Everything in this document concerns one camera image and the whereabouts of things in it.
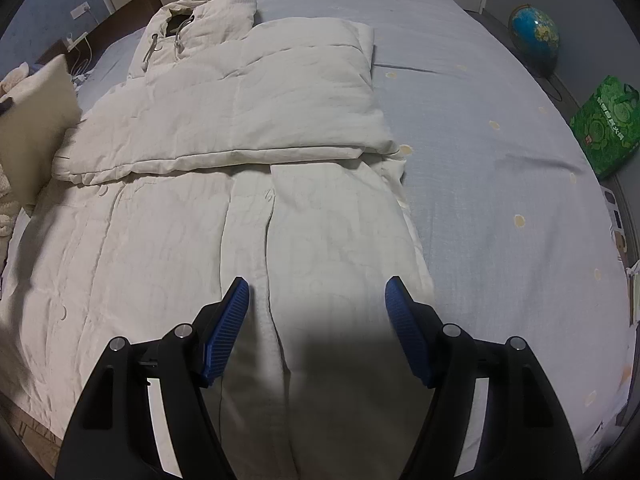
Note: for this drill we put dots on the dark wooden headboard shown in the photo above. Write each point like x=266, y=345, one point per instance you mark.
x=107, y=22

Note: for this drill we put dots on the green printed shopping bag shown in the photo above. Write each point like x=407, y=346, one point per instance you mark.
x=606, y=125

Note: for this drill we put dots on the cream puffer coat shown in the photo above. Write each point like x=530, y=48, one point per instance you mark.
x=220, y=170

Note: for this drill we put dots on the white wall socket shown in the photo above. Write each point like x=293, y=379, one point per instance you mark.
x=80, y=11

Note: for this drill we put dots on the beige pillow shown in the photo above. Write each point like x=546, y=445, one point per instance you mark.
x=35, y=120

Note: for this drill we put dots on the bed with grey sheet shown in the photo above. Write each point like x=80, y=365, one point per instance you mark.
x=490, y=160

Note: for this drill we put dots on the blue globe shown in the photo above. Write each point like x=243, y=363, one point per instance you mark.
x=536, y=36

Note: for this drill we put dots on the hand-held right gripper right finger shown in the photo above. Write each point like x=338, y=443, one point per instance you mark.
x=409, y=332

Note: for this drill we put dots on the cream knitted blanket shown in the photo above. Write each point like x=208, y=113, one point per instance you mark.
x=7, y=160

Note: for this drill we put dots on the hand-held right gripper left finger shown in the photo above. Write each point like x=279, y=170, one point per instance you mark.
x=227, y=330

